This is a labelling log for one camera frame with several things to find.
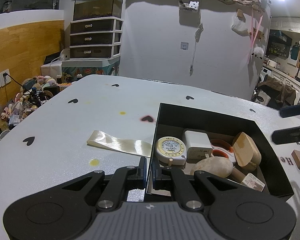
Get orange white scissors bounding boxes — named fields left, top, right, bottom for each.
left=210, top=139, right=236, bottom=164

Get brown cloth covered chair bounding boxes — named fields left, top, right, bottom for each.
left=255, top=76, right=296, bottom=110

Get pile of plush toys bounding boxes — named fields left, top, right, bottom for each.
left=0, top=75, right=71, bottom=128

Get shiny cream ribbon strip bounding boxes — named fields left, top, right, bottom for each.
left=87, top=130, right=152, bottom=157

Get white power adapter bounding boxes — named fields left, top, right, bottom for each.
left=182, top=129, right=213, bottom=161

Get white plush sheep toy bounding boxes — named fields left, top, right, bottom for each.
left=251, top=46, right=264, bottom=59

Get glass fish tank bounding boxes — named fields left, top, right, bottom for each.
left=73, top=0, right=123, bottom=21

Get tan wooden block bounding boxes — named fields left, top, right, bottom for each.
left=232, top=132, right=262, bottom=172

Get teal patterned side table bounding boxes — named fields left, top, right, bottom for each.
left=62, top=57, right=120, bottom=83

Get black cardboard box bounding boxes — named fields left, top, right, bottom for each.
left=151, top=103, right=294, bottom=201

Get white three-drawer cabinet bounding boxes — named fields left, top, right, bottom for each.
left=69, top=16, right=123, bottom=60

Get round yellow tape measure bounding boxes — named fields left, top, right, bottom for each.
left=155, top=137, right=187, bottom=166

